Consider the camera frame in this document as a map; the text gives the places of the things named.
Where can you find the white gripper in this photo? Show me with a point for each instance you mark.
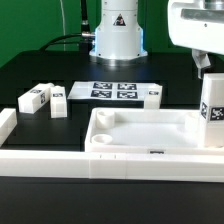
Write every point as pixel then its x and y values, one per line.
pixel 198 25

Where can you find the white desk tabletop panel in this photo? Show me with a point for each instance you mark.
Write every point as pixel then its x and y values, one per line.
pixel 146 131

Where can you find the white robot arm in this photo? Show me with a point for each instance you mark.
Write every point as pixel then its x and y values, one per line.
pixel 118 37

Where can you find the white U-shaped obstacle fence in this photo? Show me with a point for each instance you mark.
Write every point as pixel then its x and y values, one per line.
pixel 97 165

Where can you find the white marker sheet with tags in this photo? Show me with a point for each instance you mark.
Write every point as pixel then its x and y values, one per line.
pixel 111 90

